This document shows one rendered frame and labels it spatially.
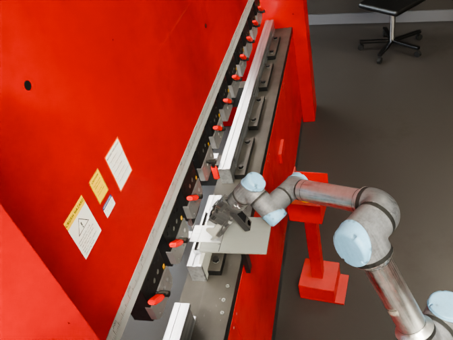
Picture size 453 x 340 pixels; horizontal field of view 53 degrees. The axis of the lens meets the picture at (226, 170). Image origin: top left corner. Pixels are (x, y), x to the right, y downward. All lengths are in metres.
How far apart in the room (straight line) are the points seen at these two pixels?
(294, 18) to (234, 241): 2.19
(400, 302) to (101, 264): 0.82
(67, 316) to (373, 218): 0.88
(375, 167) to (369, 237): 2.27
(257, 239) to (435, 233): 1.59
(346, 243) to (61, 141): 0.77
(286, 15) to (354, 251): 2.55
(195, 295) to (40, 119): 1.09
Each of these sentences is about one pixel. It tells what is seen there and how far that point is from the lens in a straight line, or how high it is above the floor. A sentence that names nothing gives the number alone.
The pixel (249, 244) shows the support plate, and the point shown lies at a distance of 1.75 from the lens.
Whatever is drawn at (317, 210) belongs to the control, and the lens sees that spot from 2.17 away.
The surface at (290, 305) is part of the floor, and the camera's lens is 2.77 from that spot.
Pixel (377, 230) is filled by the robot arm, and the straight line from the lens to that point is 1.29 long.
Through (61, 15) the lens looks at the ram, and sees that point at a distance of 1.04.
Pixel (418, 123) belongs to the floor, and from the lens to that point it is 3.96.
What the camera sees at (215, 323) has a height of 0.88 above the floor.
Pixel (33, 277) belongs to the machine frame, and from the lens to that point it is 0.60.
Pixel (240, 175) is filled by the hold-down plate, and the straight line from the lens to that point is 2.20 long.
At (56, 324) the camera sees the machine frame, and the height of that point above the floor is 1.85.
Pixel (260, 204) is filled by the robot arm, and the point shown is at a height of 1.23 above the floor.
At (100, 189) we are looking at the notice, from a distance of 1.10.
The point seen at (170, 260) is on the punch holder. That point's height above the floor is 1.21.
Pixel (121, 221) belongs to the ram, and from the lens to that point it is 1.19.
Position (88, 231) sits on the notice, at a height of 1.64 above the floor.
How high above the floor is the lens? 2.31
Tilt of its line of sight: 39 degrees down
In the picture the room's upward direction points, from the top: 15 degrees counter-clockwise
